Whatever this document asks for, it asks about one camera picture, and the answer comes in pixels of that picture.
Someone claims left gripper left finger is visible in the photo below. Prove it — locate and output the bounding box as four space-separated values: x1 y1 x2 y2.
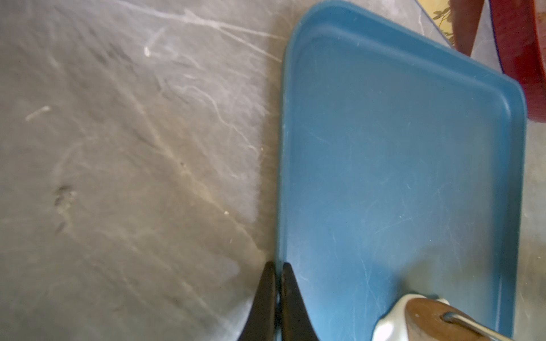
238 261 277 341

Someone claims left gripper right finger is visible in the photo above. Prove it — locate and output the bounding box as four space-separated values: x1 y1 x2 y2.
280 262 319 341

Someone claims white dough lump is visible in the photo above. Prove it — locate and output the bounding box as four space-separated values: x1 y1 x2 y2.
372 294 456 340

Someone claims wooden rolling pin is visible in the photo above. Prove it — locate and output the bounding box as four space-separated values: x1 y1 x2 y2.
405 298 513 341

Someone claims teal plastic tray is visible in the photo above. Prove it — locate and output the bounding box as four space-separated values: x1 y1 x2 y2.
277 1 527 340

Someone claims red round tray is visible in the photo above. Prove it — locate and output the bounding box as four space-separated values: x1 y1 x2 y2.
490 0 545 123

